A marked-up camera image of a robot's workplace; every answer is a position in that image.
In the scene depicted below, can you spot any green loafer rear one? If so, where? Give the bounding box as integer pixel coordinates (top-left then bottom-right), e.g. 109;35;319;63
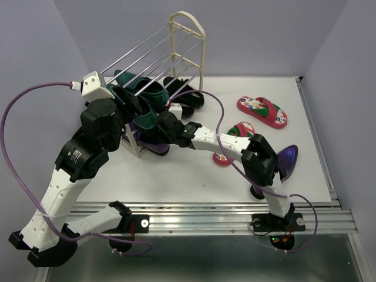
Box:
116;72;169;113

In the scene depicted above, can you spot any pink sandal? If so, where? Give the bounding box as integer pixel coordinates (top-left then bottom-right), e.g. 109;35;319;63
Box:
237;96;288;129
213;122;255;167

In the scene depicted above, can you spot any purple loafer one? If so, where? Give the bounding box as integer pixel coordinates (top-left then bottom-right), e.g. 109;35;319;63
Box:
278;145;298;183
129;123;170;156

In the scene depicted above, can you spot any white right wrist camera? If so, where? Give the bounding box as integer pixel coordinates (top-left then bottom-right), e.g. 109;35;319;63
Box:
168;103;183;120

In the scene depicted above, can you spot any aluminium mounting rail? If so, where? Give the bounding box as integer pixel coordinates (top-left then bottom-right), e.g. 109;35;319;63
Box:
43;202;359;236

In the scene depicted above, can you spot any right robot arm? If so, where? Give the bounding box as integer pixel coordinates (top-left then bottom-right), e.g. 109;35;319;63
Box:
156;111;306;233

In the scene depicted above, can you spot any cream metal shoe rack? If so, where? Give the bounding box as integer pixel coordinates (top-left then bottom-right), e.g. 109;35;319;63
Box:
99;11;207;158

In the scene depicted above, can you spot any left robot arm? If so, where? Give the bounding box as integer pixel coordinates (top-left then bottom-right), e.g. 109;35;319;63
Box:
9;86;141;267

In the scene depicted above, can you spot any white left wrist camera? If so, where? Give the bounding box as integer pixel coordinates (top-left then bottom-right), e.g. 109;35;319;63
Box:
81;71;115;103

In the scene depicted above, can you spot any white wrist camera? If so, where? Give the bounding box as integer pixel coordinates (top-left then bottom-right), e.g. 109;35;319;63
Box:
168;103;183;120
81;71;115;103

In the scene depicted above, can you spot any green loafer front one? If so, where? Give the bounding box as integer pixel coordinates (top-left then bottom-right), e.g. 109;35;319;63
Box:
107;84;157;130

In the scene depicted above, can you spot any green loafer one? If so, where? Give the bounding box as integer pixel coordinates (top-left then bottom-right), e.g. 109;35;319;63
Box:
116;72;169;113
107;84;157;130

